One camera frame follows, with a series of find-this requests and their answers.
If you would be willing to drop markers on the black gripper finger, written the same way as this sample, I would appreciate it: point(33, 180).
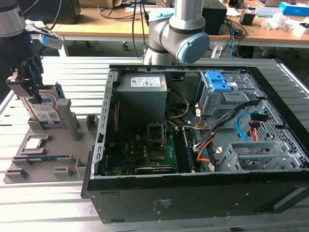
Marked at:
point(21, 87)

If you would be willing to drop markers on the hard disk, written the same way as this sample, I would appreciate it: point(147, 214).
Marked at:
point(48, 108)

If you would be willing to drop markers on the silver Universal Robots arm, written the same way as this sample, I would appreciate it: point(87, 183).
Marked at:
point(183, 29)

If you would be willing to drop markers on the grey perforated disk bay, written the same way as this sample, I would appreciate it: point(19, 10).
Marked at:
point(256, 159)

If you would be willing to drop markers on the crumpled white paper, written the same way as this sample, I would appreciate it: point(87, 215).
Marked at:
point(30, 23)

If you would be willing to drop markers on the silver CPU chip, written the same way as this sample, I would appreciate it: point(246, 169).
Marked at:
point(33, 144)

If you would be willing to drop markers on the large black box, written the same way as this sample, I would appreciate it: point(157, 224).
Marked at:
point(67, 10)

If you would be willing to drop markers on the grey parts rack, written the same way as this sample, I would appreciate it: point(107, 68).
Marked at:
point(60, 149)

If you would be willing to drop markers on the blue RAM stick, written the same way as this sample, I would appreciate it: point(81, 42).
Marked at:
point(43, 158)

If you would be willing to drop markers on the black caster wheel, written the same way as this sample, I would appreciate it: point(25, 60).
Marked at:
point(125, 46)

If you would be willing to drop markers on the grey power supply unit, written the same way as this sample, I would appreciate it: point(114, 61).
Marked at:
point(142, 101)

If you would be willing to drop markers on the green motherboard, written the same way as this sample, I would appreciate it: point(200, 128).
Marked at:
point(130, 149)

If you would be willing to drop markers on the CPU socket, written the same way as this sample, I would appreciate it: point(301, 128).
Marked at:
point(155, 135)

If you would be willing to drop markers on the black graphics card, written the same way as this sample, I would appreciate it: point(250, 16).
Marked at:
point(154, 169)

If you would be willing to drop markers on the installed RAM stick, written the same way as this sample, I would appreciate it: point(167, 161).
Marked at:
point(189, 152)

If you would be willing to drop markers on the blue drive carrier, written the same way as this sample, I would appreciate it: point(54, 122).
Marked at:
point(216, 79)

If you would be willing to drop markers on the grey drive bay cage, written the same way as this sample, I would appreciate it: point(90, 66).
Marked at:
point(217, 104)

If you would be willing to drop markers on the white power strip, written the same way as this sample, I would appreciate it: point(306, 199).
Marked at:
point(216, 52)

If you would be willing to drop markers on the black speaker box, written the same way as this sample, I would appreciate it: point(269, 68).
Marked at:
point(214, 17)

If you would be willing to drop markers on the black open PC case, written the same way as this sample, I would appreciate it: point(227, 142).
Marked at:
point(193, 200)

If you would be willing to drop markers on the small black box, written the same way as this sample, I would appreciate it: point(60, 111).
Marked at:
point(247, 18)

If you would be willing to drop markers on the clear plastic bag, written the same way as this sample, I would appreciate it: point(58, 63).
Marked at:
point(277, 21)

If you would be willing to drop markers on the blue cardboard box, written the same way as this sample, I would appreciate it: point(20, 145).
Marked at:
point(294, 10)

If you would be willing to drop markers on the white box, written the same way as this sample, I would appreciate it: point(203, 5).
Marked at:
point(299, 30)

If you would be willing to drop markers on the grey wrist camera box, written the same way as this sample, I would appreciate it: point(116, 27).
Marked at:
point(51, 43)

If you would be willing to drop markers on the wooden desk white frame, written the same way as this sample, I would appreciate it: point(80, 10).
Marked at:
point(96, 26)

